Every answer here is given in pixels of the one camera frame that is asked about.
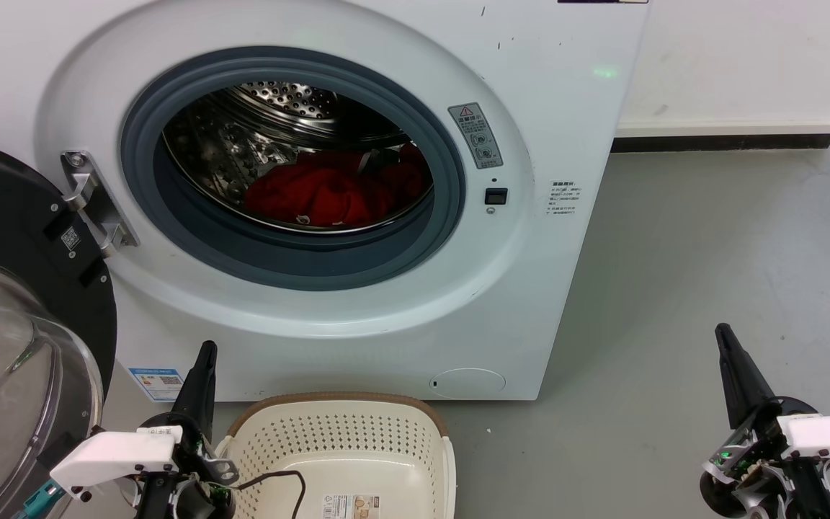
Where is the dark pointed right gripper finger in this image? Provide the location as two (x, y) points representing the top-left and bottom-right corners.
(715, 324), (753, 428)
(721, 324), (777, 417)

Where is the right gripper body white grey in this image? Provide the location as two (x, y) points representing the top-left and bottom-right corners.
(699, 398), (830, 519)

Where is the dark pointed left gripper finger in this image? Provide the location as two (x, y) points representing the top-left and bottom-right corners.
(193, 341), (218, 439)
(171, 341), (209, 433)

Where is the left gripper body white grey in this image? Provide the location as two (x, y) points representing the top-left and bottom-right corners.
(50, 412), (240, 519)

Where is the cream perforated laundry basket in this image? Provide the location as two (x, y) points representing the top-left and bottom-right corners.
(215, 392), (458, 519)

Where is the red cloth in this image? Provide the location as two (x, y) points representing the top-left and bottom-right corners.
(244, 143), (433, 229)

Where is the steel washing machine drum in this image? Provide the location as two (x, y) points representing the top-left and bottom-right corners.
(162, 81), (436, 234)

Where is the blue energy label sticker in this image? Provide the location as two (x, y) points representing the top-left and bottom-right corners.
(128, 368), (185, 403)

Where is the grey rubber door gasket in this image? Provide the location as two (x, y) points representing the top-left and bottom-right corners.
(120, 47), (467, 292)

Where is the paper label sticker with barcode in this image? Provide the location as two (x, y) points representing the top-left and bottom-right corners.
(322, 494), (381, 519)

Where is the metal door hinge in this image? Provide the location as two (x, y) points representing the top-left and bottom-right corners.
(61, 150), (139, 259)

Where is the white front-load washing machine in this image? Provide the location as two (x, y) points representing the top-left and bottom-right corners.
(0, 0), (650, 402)

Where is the black baseboard strip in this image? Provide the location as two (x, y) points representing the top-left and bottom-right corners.
(611, 134), (830, 153)

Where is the small text label sticker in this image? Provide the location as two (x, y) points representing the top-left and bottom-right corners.
(546, 180), (581, 218)

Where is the round white filter cover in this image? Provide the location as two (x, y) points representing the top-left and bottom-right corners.
(429, 368), (507, 399)

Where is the grey warning sticker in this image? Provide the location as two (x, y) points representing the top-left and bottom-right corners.
(448, 102), (504, 170)

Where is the teal cable connector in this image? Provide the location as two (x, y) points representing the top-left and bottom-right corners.
(13, 482), (64, 519)

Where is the thin black cable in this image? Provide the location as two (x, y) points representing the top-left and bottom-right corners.
(233, 471), (307, 519)

